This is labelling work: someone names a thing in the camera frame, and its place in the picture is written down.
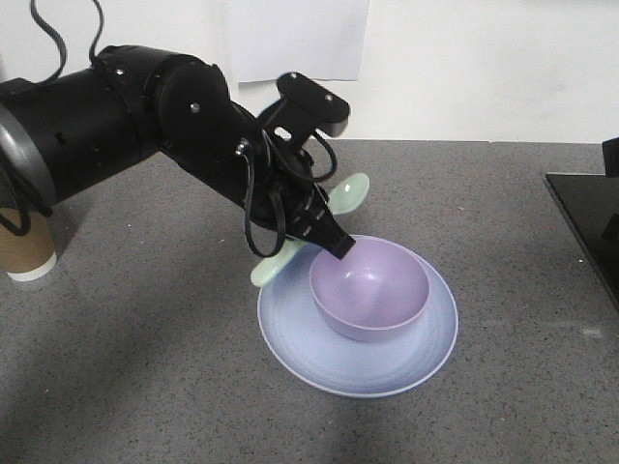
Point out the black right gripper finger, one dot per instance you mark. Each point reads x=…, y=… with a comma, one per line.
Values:
x=611, y=157

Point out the mint green plastic spoon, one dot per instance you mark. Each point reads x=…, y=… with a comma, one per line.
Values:
x=344, y=198

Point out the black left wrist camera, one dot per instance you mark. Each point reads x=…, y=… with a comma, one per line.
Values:
x=304, y=107

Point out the light blue plate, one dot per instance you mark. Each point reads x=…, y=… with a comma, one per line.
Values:
x=303, y=343

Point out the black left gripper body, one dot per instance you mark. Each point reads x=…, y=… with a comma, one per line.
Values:
x=255, y=169

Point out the black induction cooktop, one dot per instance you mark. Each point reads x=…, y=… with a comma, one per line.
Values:
x=589, y=204

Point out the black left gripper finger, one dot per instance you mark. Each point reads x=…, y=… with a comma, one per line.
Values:
x=314, y=223

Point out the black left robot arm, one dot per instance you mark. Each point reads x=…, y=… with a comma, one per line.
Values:
x=62, y=137

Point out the lilac plastic bowl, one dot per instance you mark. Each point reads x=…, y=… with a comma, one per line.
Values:
x=372, y=294

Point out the white paper sheet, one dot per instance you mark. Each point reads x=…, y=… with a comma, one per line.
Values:
x=322, y=39

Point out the brown paper cup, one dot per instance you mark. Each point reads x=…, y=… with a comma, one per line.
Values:
x=27, y=249

